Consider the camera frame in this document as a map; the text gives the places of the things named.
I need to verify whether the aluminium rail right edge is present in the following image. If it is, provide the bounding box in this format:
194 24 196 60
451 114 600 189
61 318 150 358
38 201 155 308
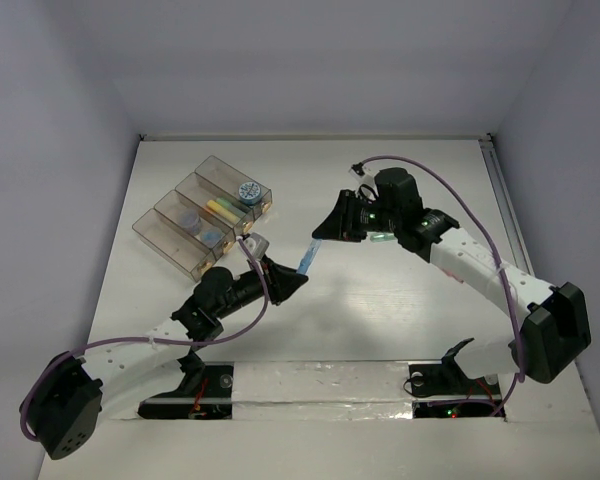
478 137 534 276

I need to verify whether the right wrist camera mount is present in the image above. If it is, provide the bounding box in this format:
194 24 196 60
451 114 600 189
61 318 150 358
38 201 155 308
349 162 376 186

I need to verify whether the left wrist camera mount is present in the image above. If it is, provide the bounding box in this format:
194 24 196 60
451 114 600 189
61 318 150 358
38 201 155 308
237 233 270 261

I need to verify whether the blue slime jar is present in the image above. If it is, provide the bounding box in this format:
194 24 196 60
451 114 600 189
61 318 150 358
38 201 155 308
237 181 262 206

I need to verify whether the blue clear clip pen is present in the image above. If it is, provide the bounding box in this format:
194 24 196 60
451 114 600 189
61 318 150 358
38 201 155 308
296 239 322 275

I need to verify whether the green clear clip pen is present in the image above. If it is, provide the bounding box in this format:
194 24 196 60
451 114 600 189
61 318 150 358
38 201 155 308
369 232 395 243

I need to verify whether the small clear blue jar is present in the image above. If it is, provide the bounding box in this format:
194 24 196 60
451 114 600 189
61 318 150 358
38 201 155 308
198 229 223 249

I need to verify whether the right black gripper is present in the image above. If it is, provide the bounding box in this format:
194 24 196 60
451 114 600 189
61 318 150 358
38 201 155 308
313 189 401 242

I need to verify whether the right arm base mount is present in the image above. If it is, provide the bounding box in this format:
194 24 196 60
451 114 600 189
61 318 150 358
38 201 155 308
402 338 502 419

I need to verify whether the smoky clear drawer organizer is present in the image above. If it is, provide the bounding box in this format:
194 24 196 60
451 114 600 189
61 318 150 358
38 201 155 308
132 155 273 282

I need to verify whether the pink clear clip pen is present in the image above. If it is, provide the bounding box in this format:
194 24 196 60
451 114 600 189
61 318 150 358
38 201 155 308
440 268 464 284

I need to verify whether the green highlighter pen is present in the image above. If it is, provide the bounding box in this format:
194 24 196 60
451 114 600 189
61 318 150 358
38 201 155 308
215 197 248 223

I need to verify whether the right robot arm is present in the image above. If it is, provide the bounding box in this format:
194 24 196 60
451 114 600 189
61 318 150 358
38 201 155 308
312 168 591 392

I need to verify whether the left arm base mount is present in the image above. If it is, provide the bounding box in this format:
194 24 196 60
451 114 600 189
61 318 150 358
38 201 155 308
137 352 234 420

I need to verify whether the yellow highlighter pen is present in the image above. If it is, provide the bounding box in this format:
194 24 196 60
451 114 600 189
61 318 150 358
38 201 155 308
206 200 239 224

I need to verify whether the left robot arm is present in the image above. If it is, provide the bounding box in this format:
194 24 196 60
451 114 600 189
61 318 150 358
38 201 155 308
20 256 309 460

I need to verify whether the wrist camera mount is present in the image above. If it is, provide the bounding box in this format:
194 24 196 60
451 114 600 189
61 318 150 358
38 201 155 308
349 162 376 186
237 233 270 261

